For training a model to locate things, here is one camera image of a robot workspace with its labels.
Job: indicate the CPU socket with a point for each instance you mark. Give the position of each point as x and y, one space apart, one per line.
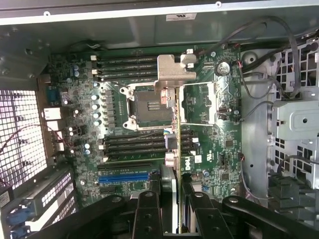
142 107

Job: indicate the black silver PC case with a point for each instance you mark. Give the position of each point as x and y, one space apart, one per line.
139 27

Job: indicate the steel socket cover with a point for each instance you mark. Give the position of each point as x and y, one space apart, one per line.
214 99

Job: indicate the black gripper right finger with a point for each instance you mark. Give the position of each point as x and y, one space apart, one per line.
209 219

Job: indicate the short black expansion slot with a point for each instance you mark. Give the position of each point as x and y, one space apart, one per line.
107 190

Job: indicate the green motherboard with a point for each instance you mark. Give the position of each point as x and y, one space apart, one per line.
219 149

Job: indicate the silver disk bay cage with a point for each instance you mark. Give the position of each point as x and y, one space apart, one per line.
296 119

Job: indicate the blue expansion slot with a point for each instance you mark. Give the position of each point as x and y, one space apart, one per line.
124 179

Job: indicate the coin cell battery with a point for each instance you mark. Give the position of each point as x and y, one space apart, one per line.
222 68

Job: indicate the black RAM slot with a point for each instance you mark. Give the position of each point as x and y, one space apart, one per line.
134 144
124 72
134 150
124 78
134 137
124 65
124 59

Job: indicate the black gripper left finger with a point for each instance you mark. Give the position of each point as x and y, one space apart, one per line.
149 216

